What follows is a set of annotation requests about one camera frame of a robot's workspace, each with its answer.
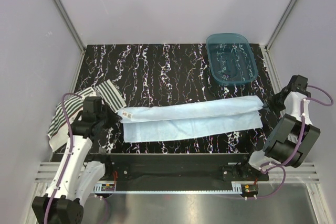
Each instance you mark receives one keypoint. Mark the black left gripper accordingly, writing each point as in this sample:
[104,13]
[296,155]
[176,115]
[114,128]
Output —
[114,117]

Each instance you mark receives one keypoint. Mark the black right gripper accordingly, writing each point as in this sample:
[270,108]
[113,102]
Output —
[274,109]

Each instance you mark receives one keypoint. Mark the light blue towel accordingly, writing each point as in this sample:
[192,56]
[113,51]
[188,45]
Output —
[192,120]

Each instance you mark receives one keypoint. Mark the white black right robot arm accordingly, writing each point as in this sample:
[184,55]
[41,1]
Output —
[294,136]

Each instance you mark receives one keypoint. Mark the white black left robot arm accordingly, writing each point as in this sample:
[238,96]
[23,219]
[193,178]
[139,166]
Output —
[65,198]

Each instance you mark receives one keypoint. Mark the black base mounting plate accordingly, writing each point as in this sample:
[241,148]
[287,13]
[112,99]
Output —
[240,160]

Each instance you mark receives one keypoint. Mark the teal transparent plastic bin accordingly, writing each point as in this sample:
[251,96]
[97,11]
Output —
[231,59]

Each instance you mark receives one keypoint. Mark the green white striped towel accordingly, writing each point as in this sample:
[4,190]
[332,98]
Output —
[58,130]

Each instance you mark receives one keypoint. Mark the aluminium front rail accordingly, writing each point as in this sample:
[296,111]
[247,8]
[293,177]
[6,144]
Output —
[306,173]

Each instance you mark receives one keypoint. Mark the white slotted cable duct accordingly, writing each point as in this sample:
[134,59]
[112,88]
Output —
[223,189]

